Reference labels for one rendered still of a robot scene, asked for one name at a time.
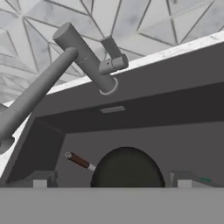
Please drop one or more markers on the grey sink tap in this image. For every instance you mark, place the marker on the grey sink tap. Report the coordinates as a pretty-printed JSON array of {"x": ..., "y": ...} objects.
[{"x": 38, "y": 87}]

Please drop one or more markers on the green sponge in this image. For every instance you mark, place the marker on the green sponge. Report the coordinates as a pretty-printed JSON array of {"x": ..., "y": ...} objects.
[{"x": 206, "y": 179}]

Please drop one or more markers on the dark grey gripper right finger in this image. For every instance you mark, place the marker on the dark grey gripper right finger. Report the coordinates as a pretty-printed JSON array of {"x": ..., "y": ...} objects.
[{"x": 183, "y": 176}]

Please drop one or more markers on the dark grey sink basin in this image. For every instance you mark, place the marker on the dark grey sink basin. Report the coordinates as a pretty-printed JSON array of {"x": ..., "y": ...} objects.
[{"x": 180, "y": 140}]

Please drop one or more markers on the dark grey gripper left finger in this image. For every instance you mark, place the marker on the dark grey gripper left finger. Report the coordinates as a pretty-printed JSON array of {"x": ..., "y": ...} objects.
[{"x": 43, "y": 176}]

